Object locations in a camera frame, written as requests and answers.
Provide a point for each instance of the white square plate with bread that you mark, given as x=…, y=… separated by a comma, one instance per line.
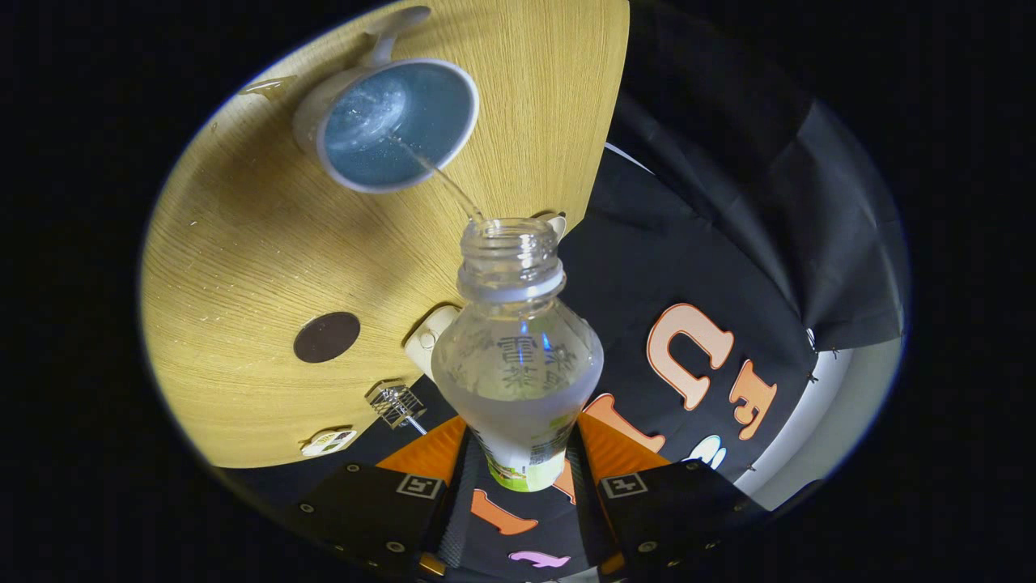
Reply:
x=425, y=340

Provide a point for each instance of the wooden table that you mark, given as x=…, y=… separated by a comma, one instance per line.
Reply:
x=243, y=243

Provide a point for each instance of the spilled liquid puddle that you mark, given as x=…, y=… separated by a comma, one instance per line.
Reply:
x=271, y=83

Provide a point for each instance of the dark round coaster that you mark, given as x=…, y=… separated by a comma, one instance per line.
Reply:
x=326, y=337

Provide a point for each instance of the white cup with blue inside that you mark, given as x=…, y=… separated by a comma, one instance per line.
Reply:
x=396, y=121

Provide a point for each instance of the white round plate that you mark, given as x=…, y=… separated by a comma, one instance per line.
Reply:
x=558, y=225

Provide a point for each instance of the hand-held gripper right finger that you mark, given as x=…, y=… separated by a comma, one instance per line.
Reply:
x=680, y=510

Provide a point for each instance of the white divided dish with beans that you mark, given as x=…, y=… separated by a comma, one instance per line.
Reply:
x=328, y=442

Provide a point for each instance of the clear plastic juice bottle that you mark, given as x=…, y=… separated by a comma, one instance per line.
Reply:
x=518, y=364

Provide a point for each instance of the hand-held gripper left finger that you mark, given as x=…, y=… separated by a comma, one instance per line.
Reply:
x=364, y=510

